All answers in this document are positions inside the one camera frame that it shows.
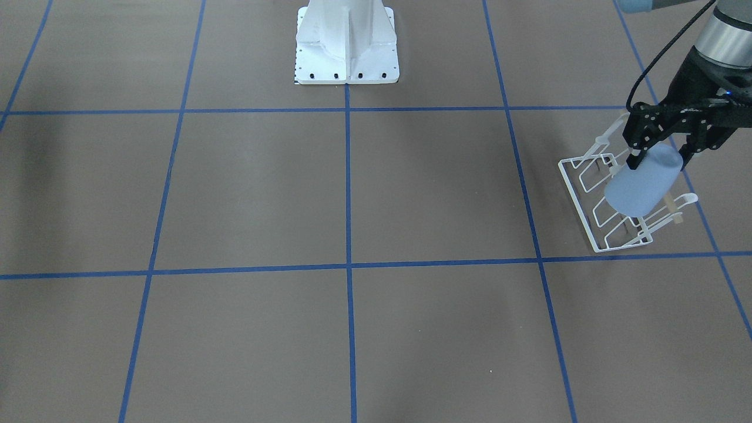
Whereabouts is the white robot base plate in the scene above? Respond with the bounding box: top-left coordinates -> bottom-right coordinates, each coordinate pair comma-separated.
294,1 -> 400,85

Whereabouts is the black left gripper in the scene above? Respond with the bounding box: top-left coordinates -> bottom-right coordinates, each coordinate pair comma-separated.
623,50 -> 750,171

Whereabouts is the light blue plastic cup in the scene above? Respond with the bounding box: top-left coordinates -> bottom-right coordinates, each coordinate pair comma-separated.
605,143 -> 684,217

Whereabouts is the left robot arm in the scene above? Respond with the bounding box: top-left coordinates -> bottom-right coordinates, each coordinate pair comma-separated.
623,1 -> 751,170

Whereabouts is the white wire cup holder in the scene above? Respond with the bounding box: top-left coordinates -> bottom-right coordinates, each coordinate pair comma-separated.
558,113 -> 699,253

